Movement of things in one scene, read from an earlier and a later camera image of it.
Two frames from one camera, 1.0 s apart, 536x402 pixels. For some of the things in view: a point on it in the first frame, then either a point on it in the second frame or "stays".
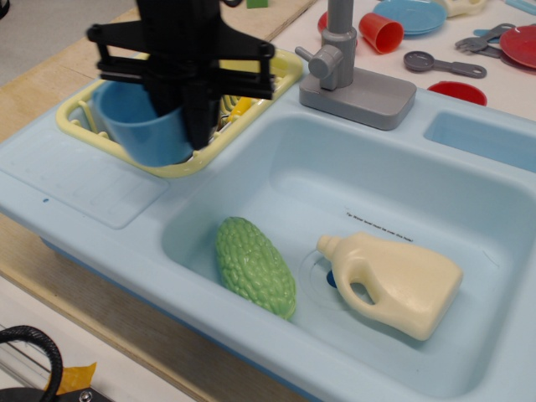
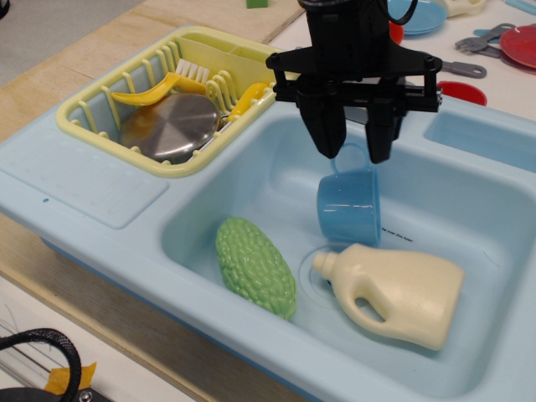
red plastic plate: (519, 44) stays
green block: (257, 3) stays
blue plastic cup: (145, 136) → (349, 203)
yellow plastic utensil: (242, 105) stays
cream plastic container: (455, 7) stays
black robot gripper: (186, 57) → (349, 54)
